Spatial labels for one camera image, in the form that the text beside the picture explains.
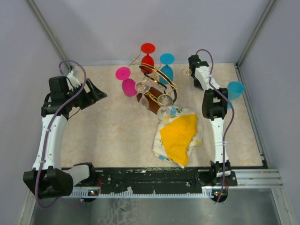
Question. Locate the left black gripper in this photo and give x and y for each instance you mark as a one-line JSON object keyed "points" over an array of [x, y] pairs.
{"points": [[94, 95]]}

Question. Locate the pink wine glass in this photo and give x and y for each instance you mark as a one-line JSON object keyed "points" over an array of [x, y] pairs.
{"points": [[128, 84]]}

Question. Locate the red wine glass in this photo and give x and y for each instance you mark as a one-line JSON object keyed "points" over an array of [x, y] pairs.
{"points": [[148, 48]]}

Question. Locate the blue wine glass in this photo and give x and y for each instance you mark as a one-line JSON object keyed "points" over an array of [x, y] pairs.
{"points": [[167, 59], [235, 89]]}

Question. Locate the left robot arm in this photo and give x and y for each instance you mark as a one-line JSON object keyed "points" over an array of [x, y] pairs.
{"points": [[47, 179]]}

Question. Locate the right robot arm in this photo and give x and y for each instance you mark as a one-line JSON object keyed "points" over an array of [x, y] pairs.
{"points": [[214, 108]]}

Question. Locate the clear wine glass left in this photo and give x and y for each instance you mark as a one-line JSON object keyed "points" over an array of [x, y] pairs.
{"points": [[143, 87]]}

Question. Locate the clear wine glass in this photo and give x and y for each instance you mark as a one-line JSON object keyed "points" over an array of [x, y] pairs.
{"points": [[164, 112], [143, 87]]}

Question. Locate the clear wine glass right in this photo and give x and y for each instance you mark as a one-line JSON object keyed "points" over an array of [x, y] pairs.
{"points": [[164, 112]]}

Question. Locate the yellow floral cloth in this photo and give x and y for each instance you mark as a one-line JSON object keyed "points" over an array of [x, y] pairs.
{"points": [[174, 141]]}

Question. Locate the gold wire glass rack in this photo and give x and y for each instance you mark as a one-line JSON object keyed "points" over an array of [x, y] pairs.
{"points": [[162, 85]]}

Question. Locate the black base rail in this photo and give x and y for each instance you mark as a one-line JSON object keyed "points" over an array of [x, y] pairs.
{"points": [[158, 180]]}

